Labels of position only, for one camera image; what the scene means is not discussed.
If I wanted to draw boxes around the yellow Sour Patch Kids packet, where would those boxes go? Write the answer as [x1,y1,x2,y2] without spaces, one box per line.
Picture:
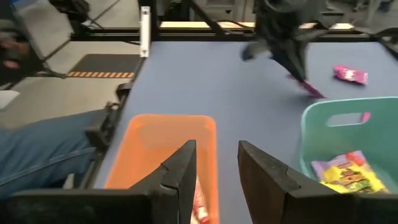
[310,150,368,181]
[320,163,389,194]

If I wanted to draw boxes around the black floor mat striped edge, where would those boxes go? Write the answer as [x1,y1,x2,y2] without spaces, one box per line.
[67,53,144,79]

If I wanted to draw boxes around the white metal bracket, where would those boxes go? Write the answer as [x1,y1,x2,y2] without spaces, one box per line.
[139,6,152,58]

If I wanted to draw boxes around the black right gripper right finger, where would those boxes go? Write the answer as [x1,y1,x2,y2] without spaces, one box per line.
[238,139,339,224]

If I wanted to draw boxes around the Smarties candy roll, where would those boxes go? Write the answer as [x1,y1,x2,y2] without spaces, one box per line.
[190,176,211,224]

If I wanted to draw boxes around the orange plastic bin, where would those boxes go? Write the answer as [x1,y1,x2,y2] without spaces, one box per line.
[104,113,220,224]

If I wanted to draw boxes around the person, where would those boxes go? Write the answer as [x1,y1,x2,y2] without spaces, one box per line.
[0,108,108,200]

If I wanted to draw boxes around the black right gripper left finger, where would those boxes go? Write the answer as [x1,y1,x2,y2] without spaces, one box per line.
[129,139,198,224]

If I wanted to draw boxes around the black table frame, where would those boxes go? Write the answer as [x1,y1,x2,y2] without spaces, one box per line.
[70,26,398,190]

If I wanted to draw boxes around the teal plastic bin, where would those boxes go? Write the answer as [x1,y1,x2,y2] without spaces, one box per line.
[300,96,398,194]

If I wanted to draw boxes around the light wooden platform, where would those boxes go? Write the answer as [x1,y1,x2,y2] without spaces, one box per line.
[159,21,354,30]

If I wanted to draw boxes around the black frame post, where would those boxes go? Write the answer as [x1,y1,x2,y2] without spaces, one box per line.
[138,0,160,41]

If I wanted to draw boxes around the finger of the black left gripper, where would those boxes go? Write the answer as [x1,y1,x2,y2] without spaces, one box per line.
[289,49,308,82]
[272,52,301,82]

